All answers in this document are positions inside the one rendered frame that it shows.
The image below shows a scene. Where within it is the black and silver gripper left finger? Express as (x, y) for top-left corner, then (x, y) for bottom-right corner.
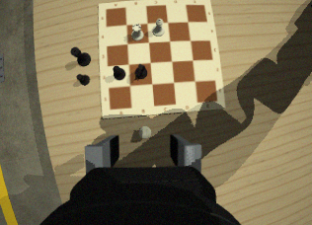
(85, 135), (119, 174)

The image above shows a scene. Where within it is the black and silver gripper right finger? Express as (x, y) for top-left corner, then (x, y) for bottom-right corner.
(170, 134), (201, 173)

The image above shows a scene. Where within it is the chessboard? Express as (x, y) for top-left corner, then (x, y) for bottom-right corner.
(99, 0), (225, 118)

